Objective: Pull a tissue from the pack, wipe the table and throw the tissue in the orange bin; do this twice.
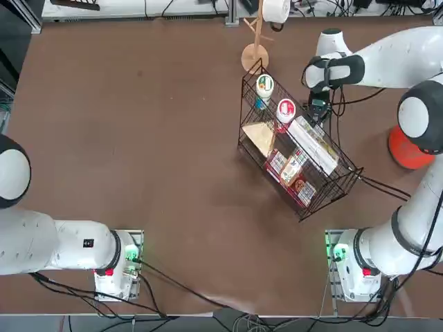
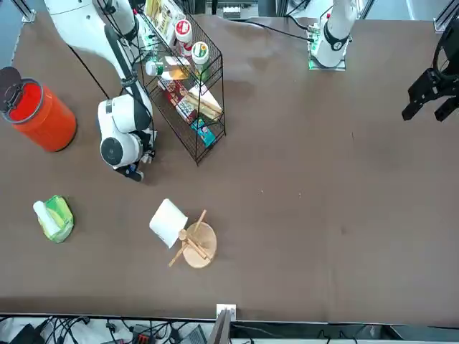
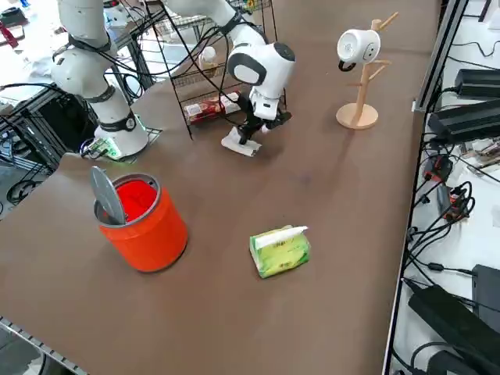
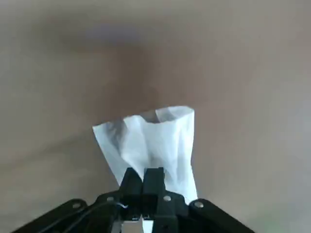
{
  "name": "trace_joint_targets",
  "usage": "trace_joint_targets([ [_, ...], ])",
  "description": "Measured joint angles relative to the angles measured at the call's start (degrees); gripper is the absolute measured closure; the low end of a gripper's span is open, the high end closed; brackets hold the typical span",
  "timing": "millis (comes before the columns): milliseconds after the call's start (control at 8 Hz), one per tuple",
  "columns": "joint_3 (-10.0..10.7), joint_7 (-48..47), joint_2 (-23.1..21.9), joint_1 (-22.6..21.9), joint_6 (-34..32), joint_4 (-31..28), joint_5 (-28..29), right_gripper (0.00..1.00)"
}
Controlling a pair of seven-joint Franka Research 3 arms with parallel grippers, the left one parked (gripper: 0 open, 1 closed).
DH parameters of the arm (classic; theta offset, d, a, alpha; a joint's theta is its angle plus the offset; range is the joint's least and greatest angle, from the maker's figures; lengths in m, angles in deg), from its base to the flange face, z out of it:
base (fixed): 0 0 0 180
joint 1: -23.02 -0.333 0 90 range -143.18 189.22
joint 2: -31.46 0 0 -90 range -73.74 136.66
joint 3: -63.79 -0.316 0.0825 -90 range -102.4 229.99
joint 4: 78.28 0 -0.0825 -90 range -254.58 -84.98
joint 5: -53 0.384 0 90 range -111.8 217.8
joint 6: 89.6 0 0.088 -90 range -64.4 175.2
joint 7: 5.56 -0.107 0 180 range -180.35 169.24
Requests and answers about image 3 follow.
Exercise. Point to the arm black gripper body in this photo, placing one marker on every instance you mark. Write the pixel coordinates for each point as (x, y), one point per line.
(250, 105)

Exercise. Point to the white paper tissue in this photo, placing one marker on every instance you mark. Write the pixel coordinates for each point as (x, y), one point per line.
(281, 234)
(250, 149)

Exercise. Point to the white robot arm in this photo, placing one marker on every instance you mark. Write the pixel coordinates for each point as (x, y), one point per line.
(265, 62)

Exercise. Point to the red biscuit pack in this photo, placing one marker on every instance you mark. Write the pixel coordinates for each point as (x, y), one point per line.
(203, 110)

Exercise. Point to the orange round bin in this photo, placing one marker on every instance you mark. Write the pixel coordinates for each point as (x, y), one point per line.
(156, 234)

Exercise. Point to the green tissue pack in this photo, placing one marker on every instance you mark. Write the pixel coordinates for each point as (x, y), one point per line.
(285, 261)

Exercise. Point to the grey round bin lid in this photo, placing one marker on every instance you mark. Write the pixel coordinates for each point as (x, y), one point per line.
(105, 195)

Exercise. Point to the orange juice bottle white cap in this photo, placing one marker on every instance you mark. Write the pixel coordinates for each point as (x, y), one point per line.
(208, 54)

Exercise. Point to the wooden mug tree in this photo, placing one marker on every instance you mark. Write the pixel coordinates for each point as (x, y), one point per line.
(357, 115)

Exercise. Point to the white mug with face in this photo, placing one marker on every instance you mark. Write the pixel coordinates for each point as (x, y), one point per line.
(357, 45)

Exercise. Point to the red black plug adapter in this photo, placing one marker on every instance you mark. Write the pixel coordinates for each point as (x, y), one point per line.
(455, 205)
(439, 167)

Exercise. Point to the black equipment cart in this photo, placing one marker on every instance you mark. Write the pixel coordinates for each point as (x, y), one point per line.
(58, 117)

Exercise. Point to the long black power brick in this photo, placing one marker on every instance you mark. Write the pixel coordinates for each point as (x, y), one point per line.
(445, 312)

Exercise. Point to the black flat box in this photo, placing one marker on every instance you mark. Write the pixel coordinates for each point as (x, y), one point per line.
(488, 289)

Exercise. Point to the aluminium frame post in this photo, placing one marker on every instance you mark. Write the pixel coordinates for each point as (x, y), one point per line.
(439, 51)

